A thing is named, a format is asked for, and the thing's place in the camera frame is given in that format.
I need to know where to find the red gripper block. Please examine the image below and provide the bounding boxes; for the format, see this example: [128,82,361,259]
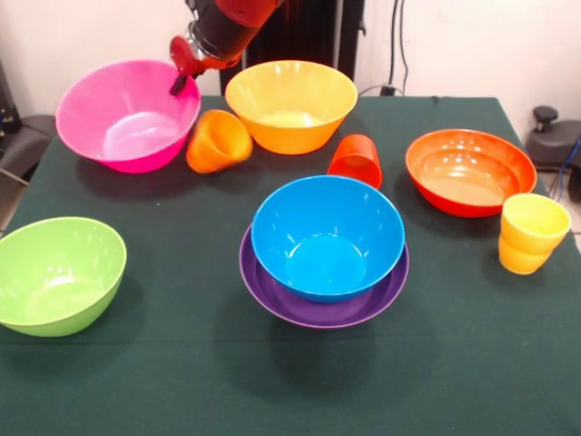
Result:
[169,35,241,97]

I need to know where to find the orange cup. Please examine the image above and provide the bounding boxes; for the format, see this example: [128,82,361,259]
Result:
[184,108,254,175]

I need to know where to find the large pink bowl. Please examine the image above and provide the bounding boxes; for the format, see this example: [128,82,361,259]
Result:
[54,59,202,175]

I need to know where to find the red-orange cup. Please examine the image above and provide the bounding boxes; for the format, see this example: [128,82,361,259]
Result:
[326,133,384,191]

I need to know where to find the blue bowl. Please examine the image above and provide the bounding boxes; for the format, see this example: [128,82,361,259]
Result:
[250,174,407,305]

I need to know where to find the purple bowl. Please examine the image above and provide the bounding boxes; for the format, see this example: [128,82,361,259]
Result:
[238,224,411,330]

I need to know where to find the large yellow-orange bowl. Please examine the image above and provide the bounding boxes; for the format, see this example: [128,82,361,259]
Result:
[223,60,359,156]

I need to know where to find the black device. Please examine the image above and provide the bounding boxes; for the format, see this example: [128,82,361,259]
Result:
[0,58,20,135]

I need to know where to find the green bowl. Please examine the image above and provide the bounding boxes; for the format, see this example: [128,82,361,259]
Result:
[0,216,128,339]

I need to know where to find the shallow red-orange bowl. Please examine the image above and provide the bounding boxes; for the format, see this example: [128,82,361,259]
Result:
[405,128,538,220]

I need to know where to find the dark green tablecloth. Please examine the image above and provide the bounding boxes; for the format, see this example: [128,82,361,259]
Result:
[0,94,581,436]

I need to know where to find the yellow cup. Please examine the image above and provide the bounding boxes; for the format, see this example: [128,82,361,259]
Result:
[497,193,573,276]

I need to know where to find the black hanging cables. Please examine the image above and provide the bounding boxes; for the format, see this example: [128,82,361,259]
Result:
[383,0,412,97]

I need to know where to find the blue cable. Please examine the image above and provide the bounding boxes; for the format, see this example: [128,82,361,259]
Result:
[556,135,581,201]

